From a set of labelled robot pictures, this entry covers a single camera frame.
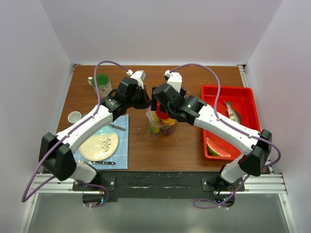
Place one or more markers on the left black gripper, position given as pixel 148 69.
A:
pixel 146 101

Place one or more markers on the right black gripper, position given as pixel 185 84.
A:
pixel 154 103

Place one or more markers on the red apple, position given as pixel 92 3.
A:
pixel 160 112

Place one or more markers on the clear zip top bag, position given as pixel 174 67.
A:
pixel 153 120

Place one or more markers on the yellow green mango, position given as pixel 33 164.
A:
pixel 154 130

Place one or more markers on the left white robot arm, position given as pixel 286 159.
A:
pixel 56 151

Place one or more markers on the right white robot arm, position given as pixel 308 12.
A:
pixel 254 146

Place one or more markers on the green floral mug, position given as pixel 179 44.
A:
pixel 103 83

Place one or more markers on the metal spoon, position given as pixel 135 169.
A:
pixel 117 127

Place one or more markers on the cream ceramic plate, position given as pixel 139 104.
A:
pixel 101 145

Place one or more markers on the blue placemat cloth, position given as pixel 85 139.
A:
pixel 120 156

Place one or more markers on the small white cup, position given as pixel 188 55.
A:
pixel 74 117

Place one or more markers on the grey toy fish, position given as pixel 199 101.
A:
pixel 233 114

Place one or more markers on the watermelon slice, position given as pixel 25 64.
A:
pixel 214 150

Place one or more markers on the red plastic tray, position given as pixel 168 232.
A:
pixel 243 102

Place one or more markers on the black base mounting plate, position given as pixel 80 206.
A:
pixel 162 184

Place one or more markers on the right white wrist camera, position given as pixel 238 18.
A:
pixel 174 79

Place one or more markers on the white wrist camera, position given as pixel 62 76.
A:
pixel 174 79
pixel 139 76

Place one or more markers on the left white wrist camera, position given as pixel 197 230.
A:
pixel 139 76

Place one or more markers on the black handled knife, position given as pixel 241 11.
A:
pixel 99 162

